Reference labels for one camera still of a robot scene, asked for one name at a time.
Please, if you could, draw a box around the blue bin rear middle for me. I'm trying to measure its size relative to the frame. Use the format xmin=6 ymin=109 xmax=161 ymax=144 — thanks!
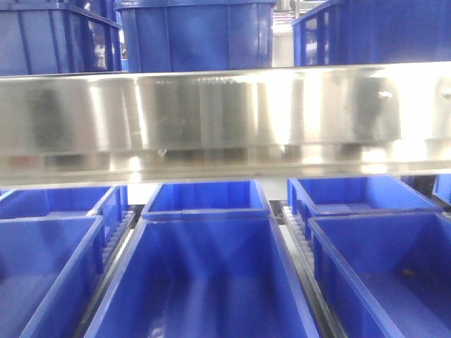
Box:
xmin=141 ymin=180 xmax=271 ymax=221

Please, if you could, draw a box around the blue bin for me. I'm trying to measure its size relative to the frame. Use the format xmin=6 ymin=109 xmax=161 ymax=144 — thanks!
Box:
xmin=287 ymin=175 xmax=443 ymax=241
xmin=114 ymin=1 xmax=276 ymax=73
xmin=1 ymin=185 xmax=129 ymax=246
xmin=308 ymin=213 xmax=450 ymax=337
xmin=291 ymin=1 xmax=450 ymax=66
xmin=85 ymin=217 xmax=320 ymax=337
xmin=1 ymin=216 xmax=104 ymax=337
xmin=1 ymin=1 xmax=121 ymax=75
xmin=141 ymin=180 xmax=271 ymax=221

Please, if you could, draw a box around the blue bin lower middle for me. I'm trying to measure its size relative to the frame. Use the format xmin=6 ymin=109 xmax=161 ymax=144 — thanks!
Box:
xmin=85 ymin=217 xmax=320 ymax=337

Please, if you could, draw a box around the blue bin upper middle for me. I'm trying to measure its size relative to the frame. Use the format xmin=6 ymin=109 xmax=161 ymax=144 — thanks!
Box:
xmin=114 ymin=1 xmax=276 ymax=73

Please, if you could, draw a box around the blue bin rear right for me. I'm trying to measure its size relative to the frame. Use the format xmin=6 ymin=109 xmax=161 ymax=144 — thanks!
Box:
xmin=287 ymin=175 xmax=443 ymax=241

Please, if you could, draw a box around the white roller track lower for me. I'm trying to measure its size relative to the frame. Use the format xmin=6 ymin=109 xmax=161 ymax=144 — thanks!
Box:
xmin=281 ymin=205 xmax=314 ymax=272

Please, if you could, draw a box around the white roller track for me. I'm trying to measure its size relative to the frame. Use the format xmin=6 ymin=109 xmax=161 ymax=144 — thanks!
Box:
xmin=281 ymin=205 xmax=314 ymax=272
xmin=102 ymin=211 xmax=135 ymax=270

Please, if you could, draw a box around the blue bin rear left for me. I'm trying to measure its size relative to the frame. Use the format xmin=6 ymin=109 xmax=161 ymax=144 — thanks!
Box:
xmin=1 ymin=185 xmax=129 ymax=246

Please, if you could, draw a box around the white roller track left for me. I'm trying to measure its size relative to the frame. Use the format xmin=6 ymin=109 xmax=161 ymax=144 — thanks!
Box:
xmin=102 ymin=211 xmax=135 ymax=270

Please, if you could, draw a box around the blue bin upper right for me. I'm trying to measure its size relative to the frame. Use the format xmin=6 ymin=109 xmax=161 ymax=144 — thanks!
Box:
xmin=291 ymin=1 xmax=450 ymax=66

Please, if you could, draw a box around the blue bin lower right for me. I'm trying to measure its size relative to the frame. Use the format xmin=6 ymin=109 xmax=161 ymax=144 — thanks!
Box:
xmin=308 ymin=213 xmax=450 ymax=337

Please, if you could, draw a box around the blue bin lower left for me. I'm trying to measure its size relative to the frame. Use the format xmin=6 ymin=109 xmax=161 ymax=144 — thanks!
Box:
xmin=1 ymin=216 xmax=104 ymax=337

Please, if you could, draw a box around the blue bin upper left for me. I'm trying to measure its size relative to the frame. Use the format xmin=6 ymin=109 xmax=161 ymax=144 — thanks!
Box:
xmin=1 ymin=1 xmax=121 ymax=75

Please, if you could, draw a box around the stainless steel shelf front rail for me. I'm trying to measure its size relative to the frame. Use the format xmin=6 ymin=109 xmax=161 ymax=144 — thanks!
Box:
xmin=1 ymin=62 xmax=450 ymax=187

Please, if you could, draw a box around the rail screw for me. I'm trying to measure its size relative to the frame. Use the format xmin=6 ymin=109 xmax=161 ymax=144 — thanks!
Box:
xmin=378 ymin=90 xmax=393 ymax=100

